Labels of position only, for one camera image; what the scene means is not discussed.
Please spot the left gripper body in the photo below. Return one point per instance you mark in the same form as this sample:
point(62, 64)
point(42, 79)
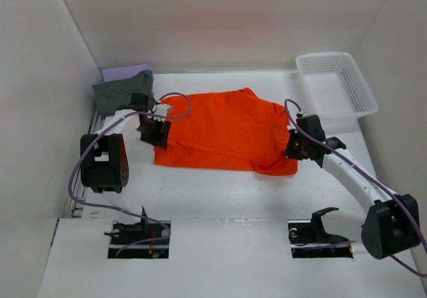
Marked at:
point(154, 131)

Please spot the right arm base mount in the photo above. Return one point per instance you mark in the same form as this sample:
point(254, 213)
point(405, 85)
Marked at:
point(309, 239)

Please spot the orange t-shirt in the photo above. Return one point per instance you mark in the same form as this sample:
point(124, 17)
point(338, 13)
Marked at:
point(233, 130)

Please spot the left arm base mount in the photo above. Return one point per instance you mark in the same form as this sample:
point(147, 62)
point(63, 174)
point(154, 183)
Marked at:
point(143, 239)

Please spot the white plastic laundry basket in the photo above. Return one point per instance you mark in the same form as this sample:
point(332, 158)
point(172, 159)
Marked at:
point(334, 86)

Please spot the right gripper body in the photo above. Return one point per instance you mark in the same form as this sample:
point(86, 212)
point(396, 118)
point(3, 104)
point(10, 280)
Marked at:
point(295, 147)

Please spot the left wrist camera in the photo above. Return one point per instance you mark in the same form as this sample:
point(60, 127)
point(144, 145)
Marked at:
point(163, 109)

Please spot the grey t-shirt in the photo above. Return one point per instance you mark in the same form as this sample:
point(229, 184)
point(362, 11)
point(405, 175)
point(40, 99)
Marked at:
point(112, 94)

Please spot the purple t-shirt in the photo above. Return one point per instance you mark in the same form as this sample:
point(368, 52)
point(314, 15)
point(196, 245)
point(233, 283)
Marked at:
point(117, 73)

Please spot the aluminium rail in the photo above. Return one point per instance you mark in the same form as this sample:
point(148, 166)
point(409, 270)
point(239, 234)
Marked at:
point(73, 209)

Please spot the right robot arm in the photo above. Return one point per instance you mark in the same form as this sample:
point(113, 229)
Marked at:
point(391, 224)

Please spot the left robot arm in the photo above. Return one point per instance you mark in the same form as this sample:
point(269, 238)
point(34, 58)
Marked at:
point(103, 164)

